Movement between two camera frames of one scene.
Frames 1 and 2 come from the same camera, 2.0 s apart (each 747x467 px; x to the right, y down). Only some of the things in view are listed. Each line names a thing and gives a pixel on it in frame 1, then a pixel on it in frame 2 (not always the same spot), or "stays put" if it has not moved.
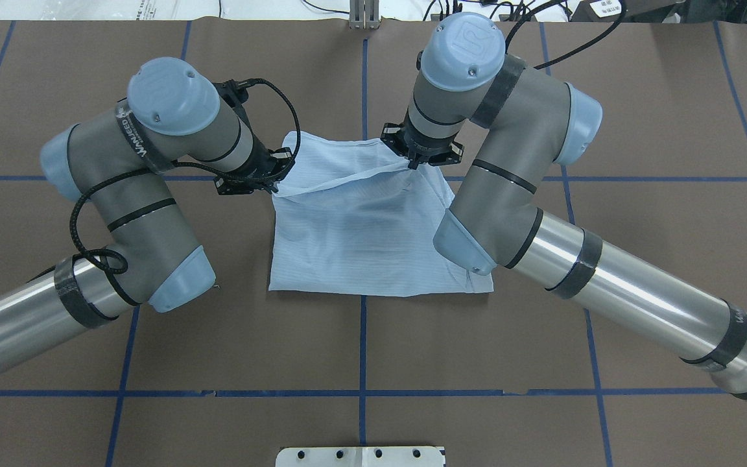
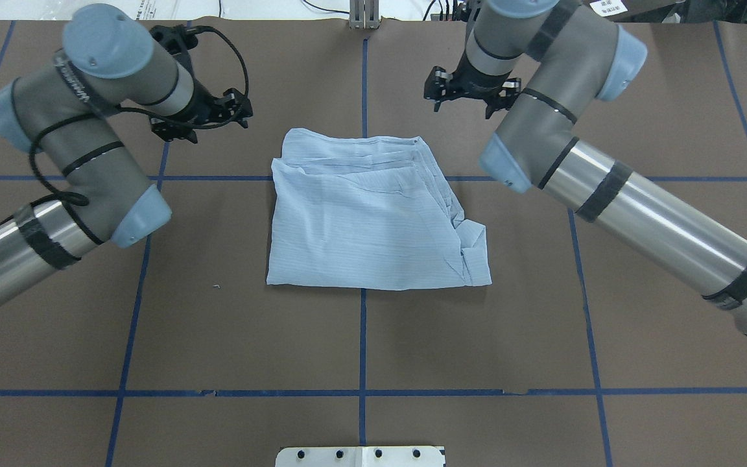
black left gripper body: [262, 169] -> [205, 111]
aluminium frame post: [364, 14] stays put
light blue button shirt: [352, 218] stays put
